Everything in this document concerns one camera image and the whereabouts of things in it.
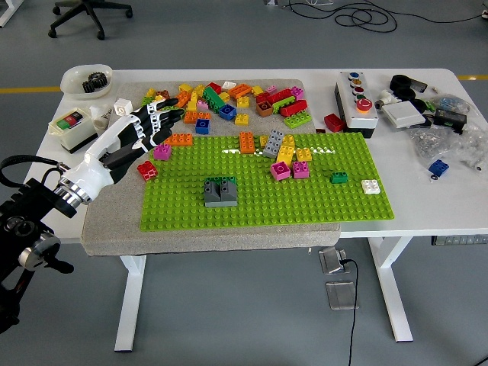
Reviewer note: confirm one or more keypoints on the brown toy brick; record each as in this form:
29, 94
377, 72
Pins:
163, 93
264, 108

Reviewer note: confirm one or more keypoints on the yellow four-stud toy brick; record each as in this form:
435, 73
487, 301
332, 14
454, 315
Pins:
304, 154

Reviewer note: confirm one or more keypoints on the white table leg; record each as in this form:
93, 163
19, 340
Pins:
131, 297
390, 289

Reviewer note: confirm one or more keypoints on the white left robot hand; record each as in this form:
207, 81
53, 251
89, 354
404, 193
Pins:
114, 145

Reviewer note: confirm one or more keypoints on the black power adapter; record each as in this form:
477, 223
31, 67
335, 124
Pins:
450, 118

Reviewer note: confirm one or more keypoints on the long dark green brick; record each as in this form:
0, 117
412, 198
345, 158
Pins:
212, 98

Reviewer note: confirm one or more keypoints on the small yellow toy brick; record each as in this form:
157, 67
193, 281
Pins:
264, 140

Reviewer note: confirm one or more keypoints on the dark green toy brick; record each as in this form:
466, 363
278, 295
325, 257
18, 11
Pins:
221, 177

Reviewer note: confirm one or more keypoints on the magenta toy brick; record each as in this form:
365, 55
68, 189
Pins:
281, 170
297, 92
162, 151
301, 169

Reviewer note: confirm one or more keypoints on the orange eight-stud toy brick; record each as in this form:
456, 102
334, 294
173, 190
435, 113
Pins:
181, 139

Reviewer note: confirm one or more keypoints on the blue toy brick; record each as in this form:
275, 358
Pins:
203, 126
227, 111
438, 166

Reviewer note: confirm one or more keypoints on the long yellow toy brick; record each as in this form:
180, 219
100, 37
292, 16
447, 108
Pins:
286, 152

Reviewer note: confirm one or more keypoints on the black office chair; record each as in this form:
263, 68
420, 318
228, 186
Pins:
89, 11

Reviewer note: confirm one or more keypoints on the metal floor plate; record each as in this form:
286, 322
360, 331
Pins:
341, 295

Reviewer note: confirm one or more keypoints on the small dark clear box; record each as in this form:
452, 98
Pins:
420, 86

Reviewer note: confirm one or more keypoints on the metal floor socket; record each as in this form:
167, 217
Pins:
333, 260

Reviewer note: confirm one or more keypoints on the rounded red toy brick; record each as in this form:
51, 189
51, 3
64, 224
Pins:
293, 107

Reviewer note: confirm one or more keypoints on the flat lime green brick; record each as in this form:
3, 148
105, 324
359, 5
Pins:
284, 102

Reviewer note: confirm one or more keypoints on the clear bag of screws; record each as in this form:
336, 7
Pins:
446, 146

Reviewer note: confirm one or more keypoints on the white pipe fitting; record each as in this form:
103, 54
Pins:
386, 99

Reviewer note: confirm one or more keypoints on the small green plastic part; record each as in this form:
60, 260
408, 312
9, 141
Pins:
430, 103

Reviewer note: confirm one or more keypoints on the white plastic bowl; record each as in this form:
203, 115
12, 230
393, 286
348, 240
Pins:
70, 82

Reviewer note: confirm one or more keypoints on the grey eight-stud toy brick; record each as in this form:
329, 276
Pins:
273, 143
220, 203

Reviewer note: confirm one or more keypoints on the lime green toy brick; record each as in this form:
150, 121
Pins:
298, 120
146, 100
167, 108

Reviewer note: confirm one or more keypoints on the grey table control panel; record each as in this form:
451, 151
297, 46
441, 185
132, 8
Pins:
459, 240

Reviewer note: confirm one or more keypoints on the white four-stud toy brick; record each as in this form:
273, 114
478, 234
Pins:
371, 186

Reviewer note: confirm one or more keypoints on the long red toy brick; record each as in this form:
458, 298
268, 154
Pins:
280, 95

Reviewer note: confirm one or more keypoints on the white plastic tube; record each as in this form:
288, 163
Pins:
100, 116

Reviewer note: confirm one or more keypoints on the small dark green brick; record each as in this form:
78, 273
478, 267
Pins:
339, 176

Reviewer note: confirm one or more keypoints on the white switch plate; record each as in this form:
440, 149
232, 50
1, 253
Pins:
403, 115

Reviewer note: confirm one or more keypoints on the push-button control box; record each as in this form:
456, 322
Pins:
356, 114

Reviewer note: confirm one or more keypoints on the black gear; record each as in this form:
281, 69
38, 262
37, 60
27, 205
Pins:
94, 81

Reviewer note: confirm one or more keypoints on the white green-red switch box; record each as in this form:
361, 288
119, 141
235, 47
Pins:
72, 133

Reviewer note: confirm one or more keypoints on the grey-brown mat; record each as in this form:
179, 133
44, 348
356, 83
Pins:
228, 240

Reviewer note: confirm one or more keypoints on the clear bag blue parts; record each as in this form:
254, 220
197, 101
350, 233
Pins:
450, 102

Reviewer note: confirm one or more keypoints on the pink toy brick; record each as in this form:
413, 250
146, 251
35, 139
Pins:
271, 90
203, 104

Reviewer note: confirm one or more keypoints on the green toy baseplate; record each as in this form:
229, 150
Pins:
305, 206

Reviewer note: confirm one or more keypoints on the white cube toy brick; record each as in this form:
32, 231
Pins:
123, 106

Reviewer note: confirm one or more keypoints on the white furniture frame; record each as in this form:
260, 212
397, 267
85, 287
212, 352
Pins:
4, 20

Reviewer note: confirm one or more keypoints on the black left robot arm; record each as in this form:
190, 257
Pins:
15, 213

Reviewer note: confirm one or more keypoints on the grey sloped toy brick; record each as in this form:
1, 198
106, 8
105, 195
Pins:
229, 189
212, 189

